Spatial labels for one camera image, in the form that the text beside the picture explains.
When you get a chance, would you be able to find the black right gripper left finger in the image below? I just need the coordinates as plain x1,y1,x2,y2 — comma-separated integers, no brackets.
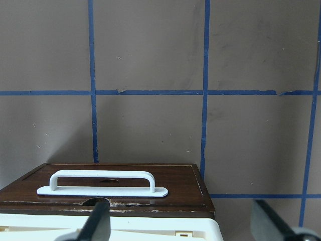
55,198,111,240

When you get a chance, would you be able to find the brown wooden drawer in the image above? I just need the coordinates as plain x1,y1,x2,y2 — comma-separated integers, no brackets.
0,162,216,219

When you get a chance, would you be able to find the white drawer handle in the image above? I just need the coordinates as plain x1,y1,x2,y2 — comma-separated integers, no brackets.
36,170,169,198

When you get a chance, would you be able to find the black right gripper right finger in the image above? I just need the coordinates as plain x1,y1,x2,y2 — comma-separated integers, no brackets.
251,200,320,241

